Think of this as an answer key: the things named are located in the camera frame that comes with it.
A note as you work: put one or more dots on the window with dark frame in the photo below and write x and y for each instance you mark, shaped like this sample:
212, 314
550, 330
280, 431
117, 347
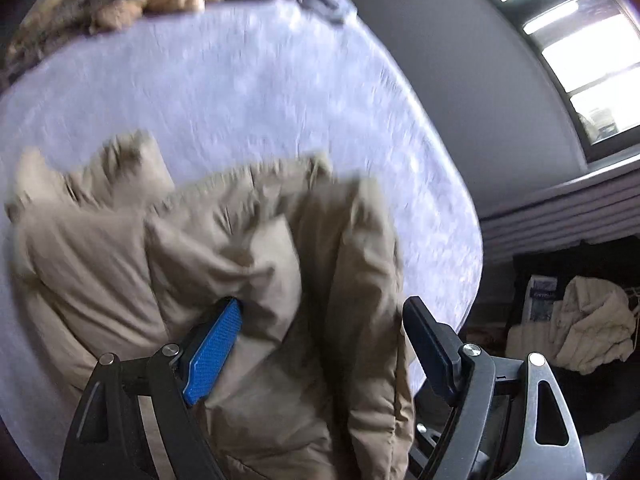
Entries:
590, 48

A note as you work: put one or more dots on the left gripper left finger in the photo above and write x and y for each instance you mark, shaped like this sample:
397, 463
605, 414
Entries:
107, 439

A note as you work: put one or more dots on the beige puffer jacket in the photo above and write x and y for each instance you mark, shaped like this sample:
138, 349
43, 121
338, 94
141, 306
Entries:
114, 257

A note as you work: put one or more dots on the lavender embossed bedspread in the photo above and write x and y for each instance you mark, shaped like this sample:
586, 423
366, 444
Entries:
253, 82

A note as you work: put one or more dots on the white blue package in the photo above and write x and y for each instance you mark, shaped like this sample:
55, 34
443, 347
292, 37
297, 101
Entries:
540, 296

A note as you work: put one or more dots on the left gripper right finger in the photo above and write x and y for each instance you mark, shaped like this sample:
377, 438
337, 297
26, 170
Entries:
508, 418

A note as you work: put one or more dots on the cream clothes pile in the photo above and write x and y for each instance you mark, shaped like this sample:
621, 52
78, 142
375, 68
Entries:
590, 326

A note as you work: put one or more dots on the grey striped radiator cover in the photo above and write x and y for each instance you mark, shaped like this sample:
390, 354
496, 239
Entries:
597, 207

